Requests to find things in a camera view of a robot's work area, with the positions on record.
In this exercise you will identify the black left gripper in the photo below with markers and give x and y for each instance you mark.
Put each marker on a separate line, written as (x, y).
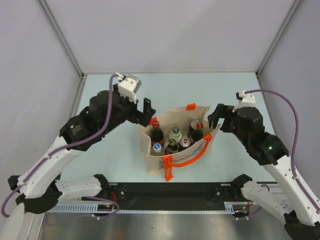
(148, 111)

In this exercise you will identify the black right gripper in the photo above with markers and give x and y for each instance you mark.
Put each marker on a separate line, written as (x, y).
(220, 112)

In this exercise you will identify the glass cola bottle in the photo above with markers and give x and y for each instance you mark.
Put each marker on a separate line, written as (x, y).
(157, 135)

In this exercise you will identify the clear glass bottle green cap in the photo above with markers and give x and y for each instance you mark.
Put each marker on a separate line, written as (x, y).
(175, 134)

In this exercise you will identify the clear plastic water bottle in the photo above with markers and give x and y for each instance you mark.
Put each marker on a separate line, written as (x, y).
(157, 150)

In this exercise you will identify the blue white drink can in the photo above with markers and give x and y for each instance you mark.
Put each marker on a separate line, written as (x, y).
(184, 143)

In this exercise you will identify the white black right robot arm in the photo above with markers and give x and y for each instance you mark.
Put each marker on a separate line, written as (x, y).
(299, 217)

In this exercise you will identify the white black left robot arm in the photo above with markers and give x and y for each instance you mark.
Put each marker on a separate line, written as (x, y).
(40, 189)

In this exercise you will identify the beige canvas tote bag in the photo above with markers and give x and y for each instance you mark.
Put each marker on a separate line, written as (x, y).
(177, 117)

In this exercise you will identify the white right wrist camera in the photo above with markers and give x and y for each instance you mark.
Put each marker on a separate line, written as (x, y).
(244, 100)

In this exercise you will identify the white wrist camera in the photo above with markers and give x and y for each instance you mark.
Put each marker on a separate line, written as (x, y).
(128, 86)
(244, 100)

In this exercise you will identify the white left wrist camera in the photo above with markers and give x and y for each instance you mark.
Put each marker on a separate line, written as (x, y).
(128, 86)

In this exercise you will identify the left aluminium corner post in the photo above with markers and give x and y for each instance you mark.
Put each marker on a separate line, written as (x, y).
(53, 23)

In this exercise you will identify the aluminium corner post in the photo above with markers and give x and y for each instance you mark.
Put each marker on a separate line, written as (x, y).
(53, 23)
(279, 35)

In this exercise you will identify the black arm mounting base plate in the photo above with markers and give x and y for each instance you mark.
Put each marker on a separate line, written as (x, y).
(216, 191)

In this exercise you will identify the aluminium frame rail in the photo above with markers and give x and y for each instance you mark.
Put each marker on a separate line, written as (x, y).
(150, 204)

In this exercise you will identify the right aluminium corner post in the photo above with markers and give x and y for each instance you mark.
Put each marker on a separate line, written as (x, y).
(279, 35)

